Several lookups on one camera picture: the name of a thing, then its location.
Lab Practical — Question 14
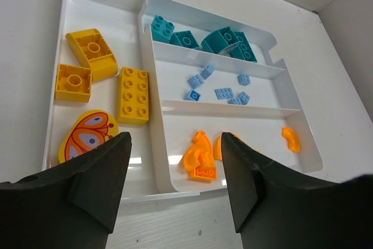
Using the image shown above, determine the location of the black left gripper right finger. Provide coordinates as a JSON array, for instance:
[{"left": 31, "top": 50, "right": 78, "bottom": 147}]
[{"left": 221, "top": 132, "right": 372, "bottom": 248}]

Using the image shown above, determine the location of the orange arch lego piece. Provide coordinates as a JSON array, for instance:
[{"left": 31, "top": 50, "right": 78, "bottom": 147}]
[{"left": 213, "top": 134, "right": 223, "bottom": 161}]

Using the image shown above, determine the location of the white divided sorting tray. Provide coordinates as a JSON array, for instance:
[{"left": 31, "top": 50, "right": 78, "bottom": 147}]
[{"left": 54, "top": 0, "right": 323, "bottom": 202}]

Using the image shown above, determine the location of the teal long lego brick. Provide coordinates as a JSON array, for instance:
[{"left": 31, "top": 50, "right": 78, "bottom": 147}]
[{"left": 230, "top": 31, "right": 257, "bottom": 63}]

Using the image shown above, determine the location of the small orange square lego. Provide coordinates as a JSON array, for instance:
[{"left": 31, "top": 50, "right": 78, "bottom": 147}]
[{"left": 54, "top": 64, "right": 92, "bottom": 103}]

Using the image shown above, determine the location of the orange long lego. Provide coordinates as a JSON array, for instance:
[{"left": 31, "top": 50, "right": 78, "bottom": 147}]
[{"left": 189, "top": 166, "right": 217, "bottom": 182}]

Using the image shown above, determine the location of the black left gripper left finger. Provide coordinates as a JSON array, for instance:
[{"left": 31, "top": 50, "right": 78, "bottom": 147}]
[{"left": 1, "top": 132, "right": 132, "bottom": 248}]

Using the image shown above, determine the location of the orange curved lego piece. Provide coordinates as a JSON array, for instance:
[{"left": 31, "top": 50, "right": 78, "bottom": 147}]
[{"left": 183, "top": 130, "right": 212, "bottom": 171}]

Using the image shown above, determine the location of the teal small lego brick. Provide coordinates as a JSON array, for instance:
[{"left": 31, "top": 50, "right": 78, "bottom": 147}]
[{"left": 169, "top": 30, "right": 200, "bottom": 50}]

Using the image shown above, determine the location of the yellow long lego brick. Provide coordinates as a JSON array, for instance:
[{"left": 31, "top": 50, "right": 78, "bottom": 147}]
[{"left": 116, "top": 67, "right": 149, "bottom": 126}]

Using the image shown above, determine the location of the yellow curved lego brick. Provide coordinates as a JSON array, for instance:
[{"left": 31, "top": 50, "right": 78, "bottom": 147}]
[{"left": 65, "top": 29, "right": 118, "bottom": 83}]

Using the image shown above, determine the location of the yellow round printed lego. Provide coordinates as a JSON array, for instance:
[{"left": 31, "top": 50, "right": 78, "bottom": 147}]
[{"left": 58, "top": 110, "right": 118, "bottom": 164}]

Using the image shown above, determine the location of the small blue square lego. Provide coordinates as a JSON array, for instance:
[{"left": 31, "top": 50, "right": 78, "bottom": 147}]
[{"left": 187, "top": 74, "right": 204, "bottom": 89}]

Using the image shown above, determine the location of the teal round printed lego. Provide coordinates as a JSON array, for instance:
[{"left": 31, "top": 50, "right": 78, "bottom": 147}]
[{"left": 201, "top": 26, "right": 239, "bottom": 55}]

